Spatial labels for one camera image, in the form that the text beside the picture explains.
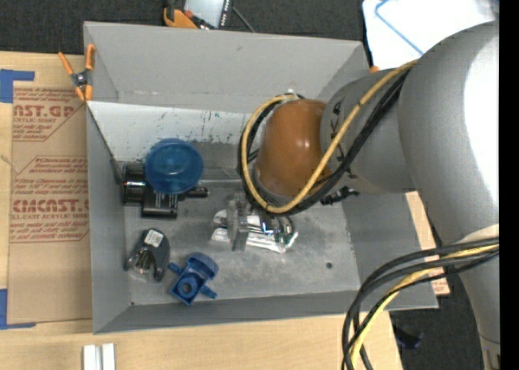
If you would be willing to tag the grey metal bin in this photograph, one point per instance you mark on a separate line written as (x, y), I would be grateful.
(227, 72)

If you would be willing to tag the dark grey packaged tool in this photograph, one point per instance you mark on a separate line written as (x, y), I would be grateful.
(150, 250)

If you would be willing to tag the black box with white print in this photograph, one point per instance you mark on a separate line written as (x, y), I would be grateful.
(159, 204)

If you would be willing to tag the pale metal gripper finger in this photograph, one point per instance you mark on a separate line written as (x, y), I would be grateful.
(236, 209)
(239, 238)

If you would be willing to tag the brown cardboard board red print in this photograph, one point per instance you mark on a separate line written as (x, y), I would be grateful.
(48, 181)

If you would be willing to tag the blue plastic fitting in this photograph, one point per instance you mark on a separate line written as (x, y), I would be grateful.
(190, 279)

